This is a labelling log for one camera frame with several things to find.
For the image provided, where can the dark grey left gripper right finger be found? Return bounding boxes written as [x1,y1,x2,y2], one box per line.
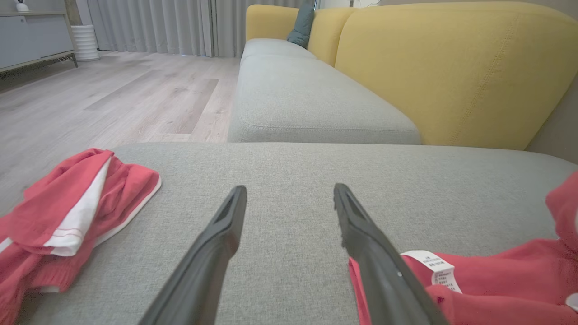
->
[333,183,450,325]

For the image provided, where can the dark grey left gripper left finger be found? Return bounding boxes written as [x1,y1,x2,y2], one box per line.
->
[138,185,248,325]

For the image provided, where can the red jersey with black lettering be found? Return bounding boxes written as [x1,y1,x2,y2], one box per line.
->
[348,169,578,325]

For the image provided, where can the red shorts with white stripe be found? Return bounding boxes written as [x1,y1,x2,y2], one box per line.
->
[0,148,162,325]

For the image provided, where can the large grey sofa seat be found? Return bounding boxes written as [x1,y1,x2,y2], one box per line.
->
[16,142,578,325]

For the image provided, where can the grey sofa seat cushion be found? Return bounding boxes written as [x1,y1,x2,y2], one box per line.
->
[227,55,422,145]
[240,38,317,60]

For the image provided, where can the yellow sofa back cushion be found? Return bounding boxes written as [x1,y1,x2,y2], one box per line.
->
[307,7,358,67]
[334,1,578,151]
[246,5,300,42]

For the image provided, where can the beige wooden ledge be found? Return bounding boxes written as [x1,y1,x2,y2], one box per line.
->
[526,86,578,164]

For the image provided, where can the grey pleated curtain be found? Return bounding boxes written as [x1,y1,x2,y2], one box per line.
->
[75,0,317,58]

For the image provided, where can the white ribbed planter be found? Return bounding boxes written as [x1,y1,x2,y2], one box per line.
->
[70,24,101,62]

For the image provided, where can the teal throw pillow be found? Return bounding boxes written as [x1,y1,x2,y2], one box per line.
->
[287,2,316,50]

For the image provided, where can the grey low cabinet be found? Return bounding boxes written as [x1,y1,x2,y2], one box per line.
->
[0,11,79,75]

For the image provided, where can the brown wooden trunk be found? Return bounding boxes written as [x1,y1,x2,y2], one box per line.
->
[63,0,83,27]

